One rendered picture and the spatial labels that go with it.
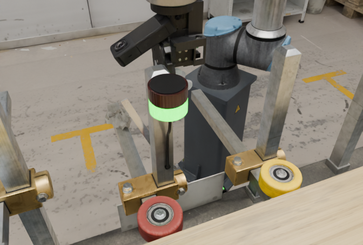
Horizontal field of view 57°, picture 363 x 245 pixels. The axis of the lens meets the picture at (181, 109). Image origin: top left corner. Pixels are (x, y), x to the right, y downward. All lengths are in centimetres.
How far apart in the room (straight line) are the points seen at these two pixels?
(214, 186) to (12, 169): 46
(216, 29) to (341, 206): 86
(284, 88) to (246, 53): 66
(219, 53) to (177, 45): 79
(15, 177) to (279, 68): 49
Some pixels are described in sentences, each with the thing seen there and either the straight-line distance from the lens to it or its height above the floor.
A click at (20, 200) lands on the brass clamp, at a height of 95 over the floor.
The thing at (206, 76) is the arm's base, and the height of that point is 65.
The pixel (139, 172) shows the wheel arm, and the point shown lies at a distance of 73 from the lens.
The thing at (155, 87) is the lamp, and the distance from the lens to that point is 48.
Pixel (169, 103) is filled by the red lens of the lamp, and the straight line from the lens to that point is 47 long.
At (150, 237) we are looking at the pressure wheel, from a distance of 59.
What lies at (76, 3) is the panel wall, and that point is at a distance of 326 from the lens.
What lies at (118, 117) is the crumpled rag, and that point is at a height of 88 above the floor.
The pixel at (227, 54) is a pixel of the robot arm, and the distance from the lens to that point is 135.
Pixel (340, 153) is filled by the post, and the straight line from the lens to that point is 99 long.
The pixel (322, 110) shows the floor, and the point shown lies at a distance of 248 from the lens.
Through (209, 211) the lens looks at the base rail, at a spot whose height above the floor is 70.
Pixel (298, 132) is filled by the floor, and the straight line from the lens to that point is 223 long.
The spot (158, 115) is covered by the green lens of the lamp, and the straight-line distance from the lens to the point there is 49.
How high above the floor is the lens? 140
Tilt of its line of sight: 38 degrees down
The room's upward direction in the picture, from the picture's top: straight up
